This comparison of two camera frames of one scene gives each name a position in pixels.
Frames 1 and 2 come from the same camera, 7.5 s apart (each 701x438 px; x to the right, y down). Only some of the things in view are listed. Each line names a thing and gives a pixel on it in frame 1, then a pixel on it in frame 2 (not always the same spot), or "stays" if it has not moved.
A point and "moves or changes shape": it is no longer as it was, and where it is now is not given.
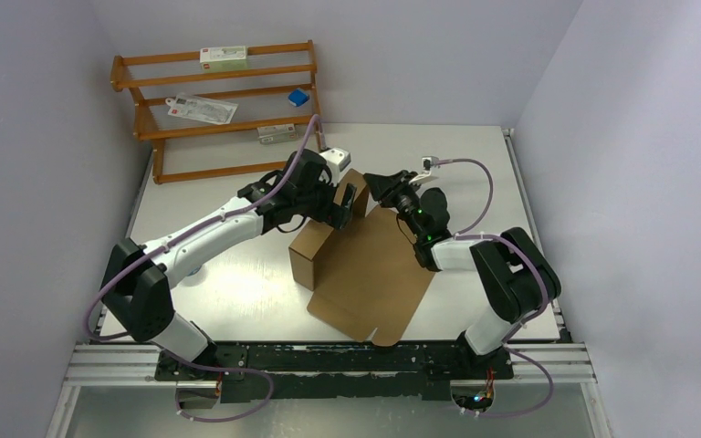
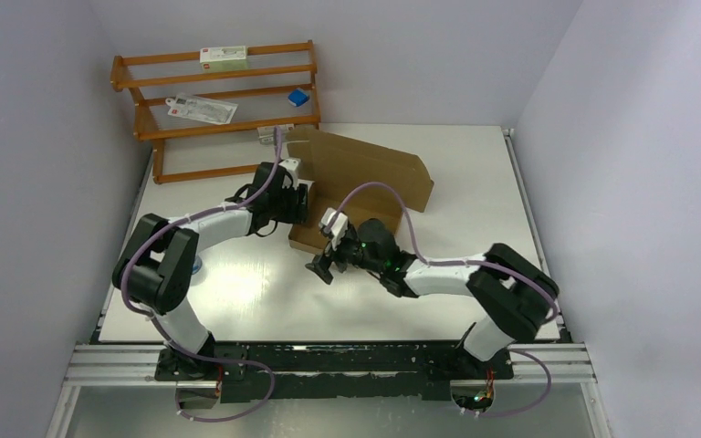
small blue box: [298, 98] stays
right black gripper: [381, 186] to [320, 264]
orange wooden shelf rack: [224, 111] stays
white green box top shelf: [223, 58] stays
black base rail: [354, 370] stays
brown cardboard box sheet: [364, 276] moves or changes shape
